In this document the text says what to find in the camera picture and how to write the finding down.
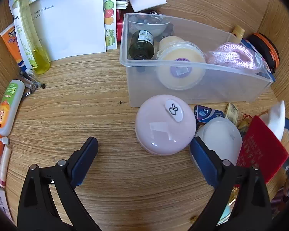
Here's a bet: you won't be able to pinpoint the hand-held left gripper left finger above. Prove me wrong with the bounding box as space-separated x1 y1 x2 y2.
17 137 103 231

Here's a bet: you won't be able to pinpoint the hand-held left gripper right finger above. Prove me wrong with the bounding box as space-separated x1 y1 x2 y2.
190 137 272 231

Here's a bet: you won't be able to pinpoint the white drawstring pouch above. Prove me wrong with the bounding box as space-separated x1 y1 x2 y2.
260 100 286 141

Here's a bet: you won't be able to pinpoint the pink round case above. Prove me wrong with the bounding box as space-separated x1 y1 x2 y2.
135 95 197 155

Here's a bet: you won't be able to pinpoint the gold foil packet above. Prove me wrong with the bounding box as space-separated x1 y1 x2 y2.
225 103 239 126

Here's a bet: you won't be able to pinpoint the clear plastic storage box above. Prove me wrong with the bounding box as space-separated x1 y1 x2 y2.
119 13 274 108

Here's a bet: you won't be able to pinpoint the wooden desktop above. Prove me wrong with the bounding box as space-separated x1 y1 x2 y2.
0 0 289 231

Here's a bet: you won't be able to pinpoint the small blue packet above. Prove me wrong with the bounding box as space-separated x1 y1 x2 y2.
194 105 225 123

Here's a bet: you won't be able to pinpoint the white and pink lip balm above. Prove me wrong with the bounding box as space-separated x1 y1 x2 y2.
0 144 12 188

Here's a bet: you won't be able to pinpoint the black case with orange zipper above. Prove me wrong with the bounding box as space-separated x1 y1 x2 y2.
246 32 280 74

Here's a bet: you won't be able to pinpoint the white tube with orange label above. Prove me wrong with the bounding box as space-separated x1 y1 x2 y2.
0 79 26 136

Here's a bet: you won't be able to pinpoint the black pens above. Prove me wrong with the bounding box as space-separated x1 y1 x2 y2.
19 69 46 97

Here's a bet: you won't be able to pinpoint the small yellow tube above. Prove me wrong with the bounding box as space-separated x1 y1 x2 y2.
232 25 245 44

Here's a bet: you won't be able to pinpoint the cream round jar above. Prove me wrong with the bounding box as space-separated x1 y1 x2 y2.
155 36 206 90

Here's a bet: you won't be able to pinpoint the dark green glass bottle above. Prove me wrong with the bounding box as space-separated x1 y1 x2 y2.
129 30 155 60

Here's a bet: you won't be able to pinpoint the yellow-green spray bottle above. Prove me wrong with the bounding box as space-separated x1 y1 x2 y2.
12 0 51 75

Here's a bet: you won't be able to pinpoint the orange sunscreen tube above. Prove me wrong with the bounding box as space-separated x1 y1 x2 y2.
0 23 26 68

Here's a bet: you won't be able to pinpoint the white paper sheets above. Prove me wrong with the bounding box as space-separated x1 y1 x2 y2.
25 0 107 62

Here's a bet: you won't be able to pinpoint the cartoon sticker sheet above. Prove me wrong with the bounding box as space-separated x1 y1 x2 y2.
103 0 118 47

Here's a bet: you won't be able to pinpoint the glass bowl of beads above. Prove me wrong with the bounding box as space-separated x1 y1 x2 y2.
128 14 171 37

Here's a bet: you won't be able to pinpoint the white card box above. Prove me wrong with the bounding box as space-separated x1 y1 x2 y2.
129 0 166 12

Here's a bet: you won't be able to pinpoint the pink rope in plastic bag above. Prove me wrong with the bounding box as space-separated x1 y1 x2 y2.
206 42 265 74

